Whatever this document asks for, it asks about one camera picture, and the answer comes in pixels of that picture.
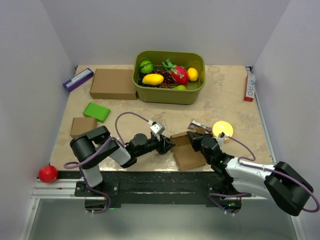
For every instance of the red toy tomato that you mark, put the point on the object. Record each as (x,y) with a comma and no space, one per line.
(48,174)

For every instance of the yellow toy mango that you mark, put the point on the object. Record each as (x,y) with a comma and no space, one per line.
(153,79)

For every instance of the dark toy grapes bunch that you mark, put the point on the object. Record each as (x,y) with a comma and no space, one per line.
(166,84)

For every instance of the red white toothpaste box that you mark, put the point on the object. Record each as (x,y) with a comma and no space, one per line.
(249,91)

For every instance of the large closed cardboard box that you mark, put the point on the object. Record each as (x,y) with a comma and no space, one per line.
(113,84)

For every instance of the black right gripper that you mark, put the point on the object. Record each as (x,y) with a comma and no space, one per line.
(195,139)

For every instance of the round yellow sponge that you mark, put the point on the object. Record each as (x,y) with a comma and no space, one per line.
(220,127)

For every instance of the green toy lime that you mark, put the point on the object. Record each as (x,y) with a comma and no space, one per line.
(180,87)

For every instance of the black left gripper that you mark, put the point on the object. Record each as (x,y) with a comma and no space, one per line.
(164,144)

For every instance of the olive green plastic bin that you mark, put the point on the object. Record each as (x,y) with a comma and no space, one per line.
(170,95)

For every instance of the yellow toy lemon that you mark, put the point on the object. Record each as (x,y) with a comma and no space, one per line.
(193,74)

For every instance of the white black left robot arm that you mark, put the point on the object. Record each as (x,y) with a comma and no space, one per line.
(94,146)

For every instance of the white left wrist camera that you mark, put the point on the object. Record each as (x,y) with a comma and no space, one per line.
(157,128)

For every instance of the purple rectangular box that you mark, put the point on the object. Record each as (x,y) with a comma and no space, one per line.
(78,80)

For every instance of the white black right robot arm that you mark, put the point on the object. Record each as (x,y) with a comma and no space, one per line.
(243,177)

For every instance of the green toy watermelon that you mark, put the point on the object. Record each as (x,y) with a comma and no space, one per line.
(146,67)

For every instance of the green small box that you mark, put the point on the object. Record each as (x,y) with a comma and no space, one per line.
(93,110)

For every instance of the pink toy dragon fruit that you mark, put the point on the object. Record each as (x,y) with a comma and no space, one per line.
(177,73)

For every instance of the brown snack wrapper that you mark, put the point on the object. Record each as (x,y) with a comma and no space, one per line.
(196,125)

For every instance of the small brown cardboard box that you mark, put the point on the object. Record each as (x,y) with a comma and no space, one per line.
(81,125)

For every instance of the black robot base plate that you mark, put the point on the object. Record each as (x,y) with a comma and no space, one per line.
(168,188)

